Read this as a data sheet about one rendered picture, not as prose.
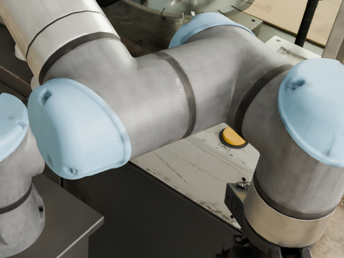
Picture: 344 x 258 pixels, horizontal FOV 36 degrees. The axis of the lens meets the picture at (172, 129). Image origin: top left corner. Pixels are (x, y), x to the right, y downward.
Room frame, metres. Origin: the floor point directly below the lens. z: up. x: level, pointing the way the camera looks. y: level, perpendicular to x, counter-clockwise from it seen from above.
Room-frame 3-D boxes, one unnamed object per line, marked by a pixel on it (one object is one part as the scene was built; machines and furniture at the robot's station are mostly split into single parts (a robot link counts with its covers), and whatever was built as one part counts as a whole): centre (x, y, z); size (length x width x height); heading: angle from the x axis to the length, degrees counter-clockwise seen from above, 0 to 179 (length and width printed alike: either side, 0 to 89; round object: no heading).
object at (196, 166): (0.72, -0.05, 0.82); 0.28 x 0.11 x 0.15; 60
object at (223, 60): (0.39, -0.03, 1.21); 0.11 x 0.11 x 0.08; 42
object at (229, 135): (0.67, -0.10, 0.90); 0.04 x 0.04 x 0.02
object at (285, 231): (0.32, -0.12, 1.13); 0.08 x 0.08 x 0.05
